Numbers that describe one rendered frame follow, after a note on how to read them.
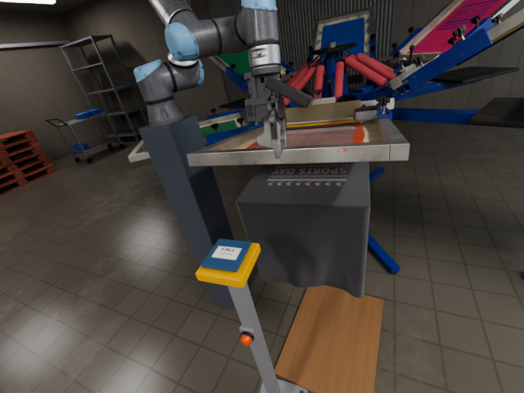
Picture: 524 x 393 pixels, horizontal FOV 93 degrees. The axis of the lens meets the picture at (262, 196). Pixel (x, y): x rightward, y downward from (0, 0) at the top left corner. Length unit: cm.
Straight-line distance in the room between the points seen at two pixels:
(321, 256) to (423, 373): 84
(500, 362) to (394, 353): 44
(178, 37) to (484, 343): 177
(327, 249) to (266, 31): 68
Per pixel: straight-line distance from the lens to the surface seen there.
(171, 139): 110
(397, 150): 63
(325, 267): 100
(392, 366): 157
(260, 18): 64
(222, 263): 63
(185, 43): 66
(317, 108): 122
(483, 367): 169
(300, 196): 85
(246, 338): 86
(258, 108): 64
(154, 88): 114
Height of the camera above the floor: 140
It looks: 30 degrees down
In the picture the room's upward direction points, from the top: 12 degrees counter-clockwise
